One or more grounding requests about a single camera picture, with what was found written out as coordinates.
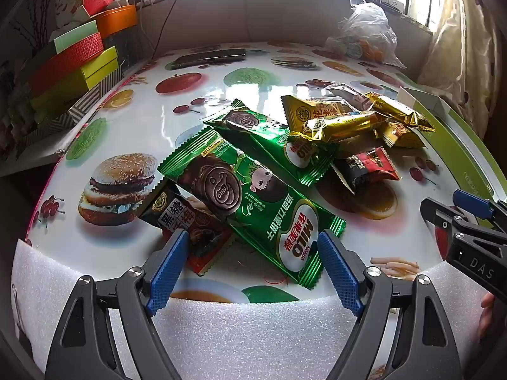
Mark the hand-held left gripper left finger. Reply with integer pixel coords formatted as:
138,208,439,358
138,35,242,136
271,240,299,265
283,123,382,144
44,229,191,380

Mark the black smartphone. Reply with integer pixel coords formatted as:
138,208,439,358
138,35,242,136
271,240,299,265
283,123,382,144
170,48,247,70

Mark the white green cardboard box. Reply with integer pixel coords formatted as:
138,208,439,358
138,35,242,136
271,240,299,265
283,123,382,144
396,86,507,206

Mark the black red plum candy packet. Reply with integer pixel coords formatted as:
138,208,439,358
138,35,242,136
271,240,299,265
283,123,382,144
139,184,235,277

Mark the person's right hand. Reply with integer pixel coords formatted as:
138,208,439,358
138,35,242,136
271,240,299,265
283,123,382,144
480,292,497,341

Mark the red black snack packet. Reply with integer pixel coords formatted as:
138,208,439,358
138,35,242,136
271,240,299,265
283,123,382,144
332,146,401,195

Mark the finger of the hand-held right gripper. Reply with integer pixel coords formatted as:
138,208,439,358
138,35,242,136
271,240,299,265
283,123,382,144
420,197,507,261
452,189,507,224

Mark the beige curtain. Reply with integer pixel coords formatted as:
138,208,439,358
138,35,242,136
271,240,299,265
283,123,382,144
430,0,507,139

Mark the gold peanut crisp packet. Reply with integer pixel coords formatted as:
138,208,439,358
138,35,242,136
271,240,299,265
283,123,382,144
374,121,427,149
281,95,347,137

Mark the light green box lid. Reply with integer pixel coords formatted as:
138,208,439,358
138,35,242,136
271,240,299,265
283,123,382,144
53,21,98,54

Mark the white foam sheet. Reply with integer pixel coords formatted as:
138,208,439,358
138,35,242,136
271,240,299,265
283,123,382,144
11,241,494,380

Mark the red textured box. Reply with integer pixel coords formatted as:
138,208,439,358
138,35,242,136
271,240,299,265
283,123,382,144
28,32,104,96

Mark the fruit printed tablecloth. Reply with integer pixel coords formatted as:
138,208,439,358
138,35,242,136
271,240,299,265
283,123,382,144
24,41,492,305

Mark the orange box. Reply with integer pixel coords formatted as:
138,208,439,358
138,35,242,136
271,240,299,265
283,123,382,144
95,3,138,37

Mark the yellow green box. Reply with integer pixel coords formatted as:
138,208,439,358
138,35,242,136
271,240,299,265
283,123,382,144
31,45,119,113

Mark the thin black cable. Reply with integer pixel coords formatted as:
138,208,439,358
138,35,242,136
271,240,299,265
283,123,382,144
152,0,246,62

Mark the green wafer packet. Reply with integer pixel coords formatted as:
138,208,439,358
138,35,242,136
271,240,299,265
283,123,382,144
157,134,346,290
202,99,340,187

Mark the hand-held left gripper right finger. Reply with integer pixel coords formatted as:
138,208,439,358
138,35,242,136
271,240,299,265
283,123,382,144
317,230,462,380

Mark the long gold snack bar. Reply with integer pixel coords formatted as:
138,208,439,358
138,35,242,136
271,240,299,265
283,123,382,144
300,110,382,144
363,92,435,132

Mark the brown white nougat packet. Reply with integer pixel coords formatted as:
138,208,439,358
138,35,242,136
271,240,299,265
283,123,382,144
329,83,375,113

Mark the clear plastic bag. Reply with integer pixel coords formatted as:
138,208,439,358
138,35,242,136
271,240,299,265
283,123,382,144
325,2,407,68

